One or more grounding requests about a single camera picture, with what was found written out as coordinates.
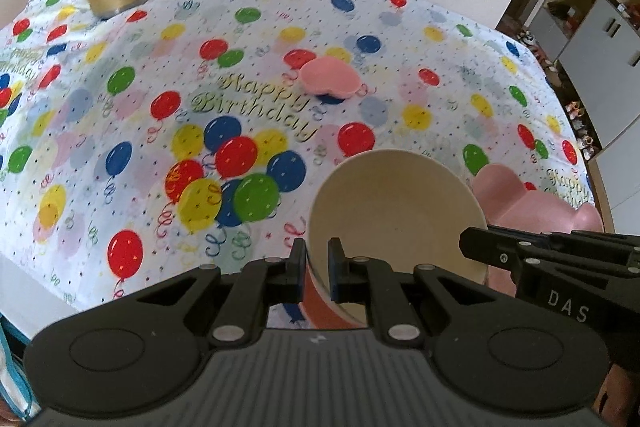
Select cream round bowl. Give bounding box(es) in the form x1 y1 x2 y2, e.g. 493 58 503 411
302 150 487 329

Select pink bear-shaped plate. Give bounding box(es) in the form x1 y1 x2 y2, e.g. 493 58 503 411
470 162 606 298

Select small pink bear bowl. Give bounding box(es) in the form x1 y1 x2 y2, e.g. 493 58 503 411
298 56 361 100

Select person's right hand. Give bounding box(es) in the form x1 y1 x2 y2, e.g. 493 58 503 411
593 364 640 427

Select balloon birthday tablecloth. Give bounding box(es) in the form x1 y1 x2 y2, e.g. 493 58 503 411
1 0 592 310

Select white tall storage cabinets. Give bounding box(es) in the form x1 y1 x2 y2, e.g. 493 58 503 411
529 0 639 234

